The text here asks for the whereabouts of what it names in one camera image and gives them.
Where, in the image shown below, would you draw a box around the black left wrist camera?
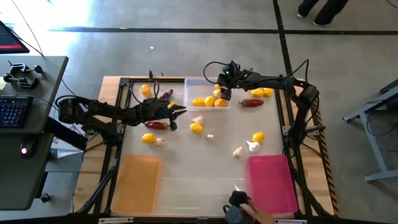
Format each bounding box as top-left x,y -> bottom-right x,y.
148,100 -> 169,113

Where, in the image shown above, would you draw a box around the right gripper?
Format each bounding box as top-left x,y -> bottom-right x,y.
221,63 -> 251,101

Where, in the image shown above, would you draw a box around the black backlit keyboard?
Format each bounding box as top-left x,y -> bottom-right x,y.
0,95 -> 34,129

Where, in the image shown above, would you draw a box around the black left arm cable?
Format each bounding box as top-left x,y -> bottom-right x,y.
130,80 -> 160,105

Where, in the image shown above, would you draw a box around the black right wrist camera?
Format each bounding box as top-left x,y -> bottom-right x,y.
216,73 -> 228,90

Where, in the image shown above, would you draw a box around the person's forearm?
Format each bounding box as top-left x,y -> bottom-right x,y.
253,207 -> 277,224

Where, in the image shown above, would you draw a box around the gray desk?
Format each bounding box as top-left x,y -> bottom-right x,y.
0,55 -> 70,135

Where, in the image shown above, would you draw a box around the black computer monitor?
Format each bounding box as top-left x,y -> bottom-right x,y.
0,20 -> 31,55

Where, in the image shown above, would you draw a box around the black computer mouse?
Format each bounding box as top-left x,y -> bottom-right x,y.
19,139 -> 37,160

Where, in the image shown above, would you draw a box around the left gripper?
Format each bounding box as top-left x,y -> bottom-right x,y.
137,101 -> 188,126

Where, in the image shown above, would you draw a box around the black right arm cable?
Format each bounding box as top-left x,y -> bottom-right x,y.
203,61 -> 225,85

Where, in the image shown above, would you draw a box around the person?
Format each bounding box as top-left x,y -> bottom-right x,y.
296,0 -> 349,27

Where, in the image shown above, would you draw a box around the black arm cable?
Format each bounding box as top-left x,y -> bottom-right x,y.
130,80 -> 160,105
203,61 -> 225,85

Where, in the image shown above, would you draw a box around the pink plastic bin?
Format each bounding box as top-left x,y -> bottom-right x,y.
246,154 -> 300,215

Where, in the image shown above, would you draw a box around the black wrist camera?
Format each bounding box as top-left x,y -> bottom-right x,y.
148,100 -> 169,113
216,73 -> 228,90

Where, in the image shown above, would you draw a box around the gray metal stand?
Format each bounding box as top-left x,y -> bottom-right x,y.
342,78 -> 398,184

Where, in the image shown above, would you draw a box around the black desk support beam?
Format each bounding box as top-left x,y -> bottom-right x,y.
43,116 -> 90,152

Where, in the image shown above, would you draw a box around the red pepper green stem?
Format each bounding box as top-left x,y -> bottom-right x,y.
238,98 -> 265,108
144,121 -> 170,131

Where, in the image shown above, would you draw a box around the clear plastic bin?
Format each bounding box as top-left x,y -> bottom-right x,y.
183,77 -> 232,112

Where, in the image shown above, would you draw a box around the silver frame bracket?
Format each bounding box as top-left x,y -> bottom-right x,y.
272,218 -> 308,224
98,217 -> 135,224

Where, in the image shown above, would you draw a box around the orange plastic bin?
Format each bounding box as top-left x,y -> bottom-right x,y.
110,154 -> 163,215

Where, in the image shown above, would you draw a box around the black table clamp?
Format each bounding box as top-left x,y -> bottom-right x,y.
7,62 -> 44,76
2,73 -> 40,90

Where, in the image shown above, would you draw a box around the white paper sheets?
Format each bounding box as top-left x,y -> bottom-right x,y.
49,136 -> 85,159

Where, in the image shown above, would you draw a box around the yellow black hazard tape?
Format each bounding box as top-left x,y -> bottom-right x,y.
309,83 -> 340,216

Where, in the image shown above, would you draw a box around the large white garlic bulb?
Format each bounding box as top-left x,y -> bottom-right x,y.
246,140 -> 261,153

